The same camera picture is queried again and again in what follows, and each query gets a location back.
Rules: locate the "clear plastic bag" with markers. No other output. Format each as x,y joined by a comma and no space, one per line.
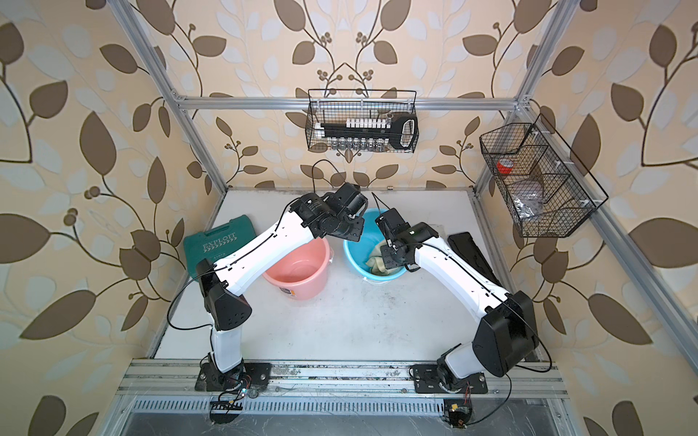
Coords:
527,196

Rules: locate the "green tool case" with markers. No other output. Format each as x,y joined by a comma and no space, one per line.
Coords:
218,242

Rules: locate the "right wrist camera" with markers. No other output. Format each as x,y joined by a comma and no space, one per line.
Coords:
391,223

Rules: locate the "right wire basket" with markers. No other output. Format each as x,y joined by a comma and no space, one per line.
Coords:
569,199

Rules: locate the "black flat case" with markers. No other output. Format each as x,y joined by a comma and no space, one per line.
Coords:
465,247

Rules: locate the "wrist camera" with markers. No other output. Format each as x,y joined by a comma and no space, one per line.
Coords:
391,223
349,200

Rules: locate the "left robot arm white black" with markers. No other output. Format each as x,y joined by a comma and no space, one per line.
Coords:
223,283

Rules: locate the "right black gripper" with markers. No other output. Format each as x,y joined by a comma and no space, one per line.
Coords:
389,262

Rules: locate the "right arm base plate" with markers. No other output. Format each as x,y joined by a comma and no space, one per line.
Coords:
435,378

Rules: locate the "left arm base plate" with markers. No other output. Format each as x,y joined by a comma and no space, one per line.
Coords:
256,376

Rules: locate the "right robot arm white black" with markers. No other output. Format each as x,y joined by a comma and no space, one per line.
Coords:
506,332

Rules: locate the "light blue plastic bucket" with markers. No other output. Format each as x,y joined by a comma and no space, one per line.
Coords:
357,253

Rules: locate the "black socket holder rail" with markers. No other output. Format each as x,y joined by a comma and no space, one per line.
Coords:
393,134

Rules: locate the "aluminium front rail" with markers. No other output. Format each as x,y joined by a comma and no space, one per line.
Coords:
336,378

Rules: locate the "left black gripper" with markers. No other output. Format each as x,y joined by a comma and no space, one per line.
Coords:
354,232

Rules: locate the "pink plastic bucket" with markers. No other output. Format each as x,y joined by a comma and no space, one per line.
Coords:
302,274

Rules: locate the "back wire basket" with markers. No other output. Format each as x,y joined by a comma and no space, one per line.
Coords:
325,105

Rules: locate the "beige cleaning cloth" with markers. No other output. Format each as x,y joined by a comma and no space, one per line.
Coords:
376,264

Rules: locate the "wire basket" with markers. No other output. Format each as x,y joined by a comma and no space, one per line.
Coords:
569,199
325,105

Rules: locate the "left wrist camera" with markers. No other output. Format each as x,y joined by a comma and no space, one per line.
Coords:
349,200

